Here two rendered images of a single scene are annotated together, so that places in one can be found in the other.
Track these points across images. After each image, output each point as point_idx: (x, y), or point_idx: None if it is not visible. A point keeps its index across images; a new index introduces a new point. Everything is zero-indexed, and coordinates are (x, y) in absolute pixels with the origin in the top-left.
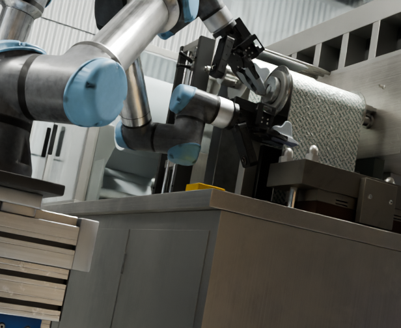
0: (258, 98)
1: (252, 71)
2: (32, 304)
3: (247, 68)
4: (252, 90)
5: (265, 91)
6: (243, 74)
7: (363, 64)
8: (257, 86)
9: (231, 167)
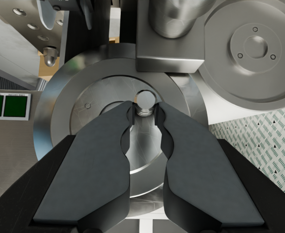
0: (283, 153)
1: (26, 174)
2: None
3: (59, 223)
4: (170, 109)
5: (142, 121)
6: (170, 184)
7: (158, 213)
8: (111, 111)
9: None
